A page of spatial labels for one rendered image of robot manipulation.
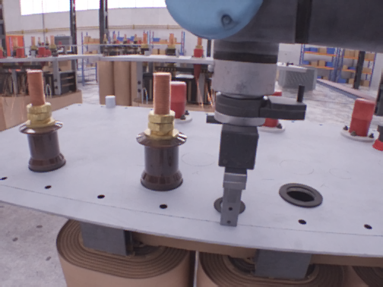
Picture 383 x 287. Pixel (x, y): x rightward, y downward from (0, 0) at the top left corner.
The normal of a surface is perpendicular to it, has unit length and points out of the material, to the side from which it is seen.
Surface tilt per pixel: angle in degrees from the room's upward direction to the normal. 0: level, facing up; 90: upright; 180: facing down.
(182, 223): 11
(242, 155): 90
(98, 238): 90
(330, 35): 146
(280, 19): 131
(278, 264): 90
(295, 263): 90
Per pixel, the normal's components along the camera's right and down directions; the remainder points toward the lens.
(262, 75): 0.37, 0.33
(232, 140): -0.16, 0.33
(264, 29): -0.29, 0.91
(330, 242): 0.01, -0.85
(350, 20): -0.35, 0.79
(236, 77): -0.37, 0.31
